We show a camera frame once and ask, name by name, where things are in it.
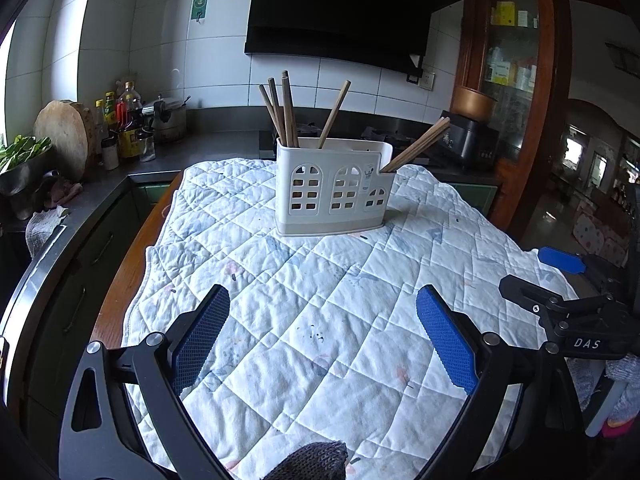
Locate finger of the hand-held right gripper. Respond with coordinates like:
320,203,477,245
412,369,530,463
499,274,616,327
537,246,626,286

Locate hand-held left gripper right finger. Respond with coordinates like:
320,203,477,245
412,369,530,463
415,284,586,480

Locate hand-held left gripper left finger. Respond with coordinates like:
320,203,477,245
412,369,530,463
59,284,232,480

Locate white plastic chopstick holder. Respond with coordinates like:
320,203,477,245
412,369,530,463
275,137,394,237

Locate bundle of wooden chopsticks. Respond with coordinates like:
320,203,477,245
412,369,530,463
257,70,451,173

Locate person's right hand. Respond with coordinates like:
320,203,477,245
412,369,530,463
570,357,640,426

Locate person's left hand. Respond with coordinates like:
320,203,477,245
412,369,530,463
264,440,349,480

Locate white spotted fabric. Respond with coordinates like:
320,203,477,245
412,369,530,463
572,210,631,266

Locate green cabinet drawer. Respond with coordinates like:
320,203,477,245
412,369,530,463
440,182,501,221

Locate white quilted cloth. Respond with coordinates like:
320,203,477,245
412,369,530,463
121,157,583,480

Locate dark green base cabinet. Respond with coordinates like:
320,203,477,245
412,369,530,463
20,185,173,441

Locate black rice cooker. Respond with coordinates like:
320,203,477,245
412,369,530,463
440,110,501,171

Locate wooden glass-door cabinet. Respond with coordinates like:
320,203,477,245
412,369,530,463
452,0,573,243

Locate copper inner pot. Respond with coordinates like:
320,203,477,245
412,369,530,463
451,85,498,122

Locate dark kitchen counter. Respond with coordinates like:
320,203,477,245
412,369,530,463
0,105,503,341

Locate grey dishcloth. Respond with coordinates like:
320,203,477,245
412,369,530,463
25,205,71,261

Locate cluster of condiment bottles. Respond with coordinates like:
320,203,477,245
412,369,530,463
94,79,157,171

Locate metal pot with lid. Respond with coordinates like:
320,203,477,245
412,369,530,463
142,94,191,143

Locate metal bowl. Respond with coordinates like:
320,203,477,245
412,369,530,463
0,155,53,196

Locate round wooden chopping block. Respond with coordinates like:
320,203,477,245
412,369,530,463
32,100,98,181

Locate green leafy vegetables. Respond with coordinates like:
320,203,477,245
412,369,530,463
0,134,53,173

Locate black range hood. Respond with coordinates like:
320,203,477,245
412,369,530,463
244,0,468,75

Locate window with green frame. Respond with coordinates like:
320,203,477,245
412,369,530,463
0,20,18,146

